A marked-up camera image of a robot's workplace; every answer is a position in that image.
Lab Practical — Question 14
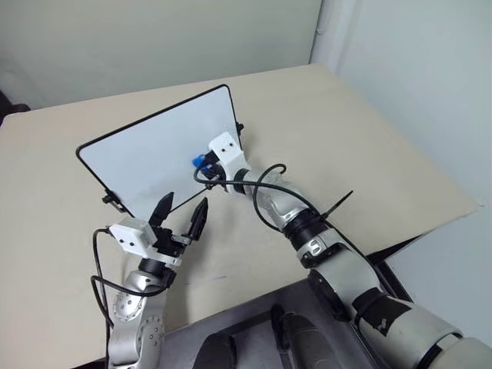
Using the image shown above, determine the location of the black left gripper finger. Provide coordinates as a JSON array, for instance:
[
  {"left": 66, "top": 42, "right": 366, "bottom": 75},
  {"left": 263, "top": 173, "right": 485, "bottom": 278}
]
[
  {"left": 186, "top": 197, "right": 210, "bottom": 243},
  {"left": 148, "top": 192, "right": 175, "bottom": 229}
]

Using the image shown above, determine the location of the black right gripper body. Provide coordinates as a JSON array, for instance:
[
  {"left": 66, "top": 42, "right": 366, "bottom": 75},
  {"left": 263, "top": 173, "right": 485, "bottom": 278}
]
[{"left": 205, "top": 151, "right": 228, "bottom": 183}]

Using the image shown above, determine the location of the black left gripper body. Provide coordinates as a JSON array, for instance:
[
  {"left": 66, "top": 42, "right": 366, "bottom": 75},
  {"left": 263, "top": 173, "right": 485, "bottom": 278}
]
[{"left": 151, "top": 226, "right": 192, "bottom": 258}]

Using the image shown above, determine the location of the black rounded shape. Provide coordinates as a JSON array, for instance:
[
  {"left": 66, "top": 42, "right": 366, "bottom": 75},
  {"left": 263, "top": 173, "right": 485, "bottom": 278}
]
[{"left": 191, "top": 333, "right": 237, "bottom": 369}]

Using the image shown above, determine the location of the black zip tie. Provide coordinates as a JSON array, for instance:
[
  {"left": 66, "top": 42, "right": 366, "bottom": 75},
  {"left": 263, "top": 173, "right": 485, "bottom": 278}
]
[{"left": 319, "top": 190, "right": 354, "bottom": 224}]

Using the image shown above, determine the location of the dark grey rounded shape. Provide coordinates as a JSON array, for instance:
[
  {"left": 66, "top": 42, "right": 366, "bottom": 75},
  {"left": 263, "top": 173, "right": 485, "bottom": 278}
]
[{"left": 282, "top": 311, "right": 340, "bottom": 369}]

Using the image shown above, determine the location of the dark object beside table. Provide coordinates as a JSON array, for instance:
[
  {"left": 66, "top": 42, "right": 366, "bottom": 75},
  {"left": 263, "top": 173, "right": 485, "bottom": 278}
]
[{"left": 0, "top": 89, "right": 31, "bottom": 117}]

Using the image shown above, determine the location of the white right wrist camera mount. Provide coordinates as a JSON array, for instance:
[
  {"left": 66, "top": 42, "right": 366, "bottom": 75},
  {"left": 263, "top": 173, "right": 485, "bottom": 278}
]
[{"left": 208, "top": 131, "right": 249, "bottom": 182}]

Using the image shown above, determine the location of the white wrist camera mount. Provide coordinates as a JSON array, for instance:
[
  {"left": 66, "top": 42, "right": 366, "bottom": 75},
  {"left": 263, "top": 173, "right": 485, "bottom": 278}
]
[
  {"left": 208, "top": 131, "right": 249, "bottom": 182},
  {"left": 108, "top": 217, "right": 182, "bottom": 267}
]

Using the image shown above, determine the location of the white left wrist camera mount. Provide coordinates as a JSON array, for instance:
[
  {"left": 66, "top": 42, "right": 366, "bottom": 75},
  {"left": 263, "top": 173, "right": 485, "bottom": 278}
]
[{"left": 108, "top": 217, "right": 182, "bottom": 267}]

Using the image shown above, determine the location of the white whiteboard with black frame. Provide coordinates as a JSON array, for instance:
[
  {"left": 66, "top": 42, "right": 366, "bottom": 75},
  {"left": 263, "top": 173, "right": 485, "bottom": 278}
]
[{"left": 75, "top": 84, "right": 246, "bottom": 218}]

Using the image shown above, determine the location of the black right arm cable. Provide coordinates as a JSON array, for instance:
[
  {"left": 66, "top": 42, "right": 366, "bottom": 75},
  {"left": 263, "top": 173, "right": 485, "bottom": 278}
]
[{"left": 193, "top": 164, "right": 332, "bottom": 232}]

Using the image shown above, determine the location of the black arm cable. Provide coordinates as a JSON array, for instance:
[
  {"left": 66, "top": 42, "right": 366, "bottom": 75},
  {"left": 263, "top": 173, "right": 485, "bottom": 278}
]
[
  {"left": 193, "top": 164, "right": 332, "bottom": 232},
  {"left": 90, "top": 228, "right": 171, "bottom": 328}
]

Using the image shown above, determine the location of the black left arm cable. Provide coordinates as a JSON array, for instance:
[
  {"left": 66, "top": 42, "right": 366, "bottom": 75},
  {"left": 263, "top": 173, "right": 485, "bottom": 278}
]
[{"left": 90, "top": 228, "right": 171, "bottom": 328}]

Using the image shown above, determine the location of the white wall conduit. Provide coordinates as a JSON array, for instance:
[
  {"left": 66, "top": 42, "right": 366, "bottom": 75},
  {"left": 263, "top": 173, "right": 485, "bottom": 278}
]
[{"left": 308, "top": 0, "right": 336, "bottom": 65}]

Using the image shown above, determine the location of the black table frame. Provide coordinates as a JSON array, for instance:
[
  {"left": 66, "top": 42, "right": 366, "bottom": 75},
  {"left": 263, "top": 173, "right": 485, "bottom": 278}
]
[{"left": 364, "top": 231, "right": 424, "bottom": 308}]

